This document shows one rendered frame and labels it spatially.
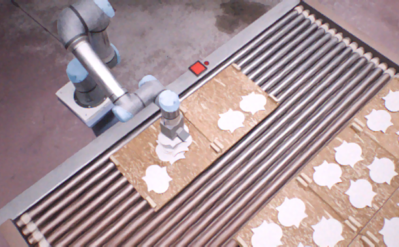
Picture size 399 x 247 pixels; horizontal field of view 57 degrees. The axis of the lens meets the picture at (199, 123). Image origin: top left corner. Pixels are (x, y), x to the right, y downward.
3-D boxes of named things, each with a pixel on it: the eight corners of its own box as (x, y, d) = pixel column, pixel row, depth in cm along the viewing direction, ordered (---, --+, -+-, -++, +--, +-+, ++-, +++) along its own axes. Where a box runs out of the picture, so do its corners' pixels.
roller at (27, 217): (18, 221, 164) (14, 219, 160) (297, 9, 229) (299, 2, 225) (23, 230, 162) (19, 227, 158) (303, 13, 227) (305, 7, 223)
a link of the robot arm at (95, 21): (85, 64, 189) (63, 0, 138) (109, 48, 194) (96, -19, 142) (100, 81, 188) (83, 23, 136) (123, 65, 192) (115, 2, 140)
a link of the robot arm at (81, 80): (69, 82, 187) (59, 65, 175) (91, 67, 191) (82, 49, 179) (81, 96, 182) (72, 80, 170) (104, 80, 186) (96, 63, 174)
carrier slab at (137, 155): (109, 159, 174) (108, 157, 173) (174, 108, 188) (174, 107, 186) (156, 212, 162) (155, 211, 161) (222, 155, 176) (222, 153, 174)
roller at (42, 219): (24, 230, 162) (19, 227, 158) (303, 13, 227) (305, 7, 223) (29, 238, 161) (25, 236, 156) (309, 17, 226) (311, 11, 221)
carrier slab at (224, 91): (175, 108, 188) (175, 106, 187) (231, 65, 202) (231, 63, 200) (223, 154, 176) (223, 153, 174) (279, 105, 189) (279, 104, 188)
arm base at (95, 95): (71, 96, 195) (64, 85, 186) (91, 77, 200) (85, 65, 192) (91, 110, 190) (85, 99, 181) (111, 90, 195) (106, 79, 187)
